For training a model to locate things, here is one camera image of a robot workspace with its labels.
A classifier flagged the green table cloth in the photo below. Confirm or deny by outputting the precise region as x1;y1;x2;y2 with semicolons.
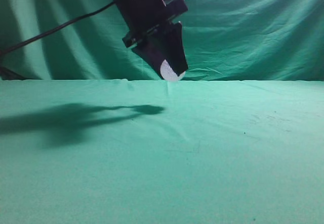
1;80;323;223

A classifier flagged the black cable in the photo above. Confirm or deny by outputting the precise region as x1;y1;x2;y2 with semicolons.
0;1;116;55

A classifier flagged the white dimpled ball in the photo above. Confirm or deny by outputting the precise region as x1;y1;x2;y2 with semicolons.
160;60;185;82

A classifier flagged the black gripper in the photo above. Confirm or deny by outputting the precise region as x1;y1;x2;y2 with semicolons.
113;0;188;75

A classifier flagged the green backdrop cloth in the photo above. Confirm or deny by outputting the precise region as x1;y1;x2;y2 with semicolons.
1;0;323;81

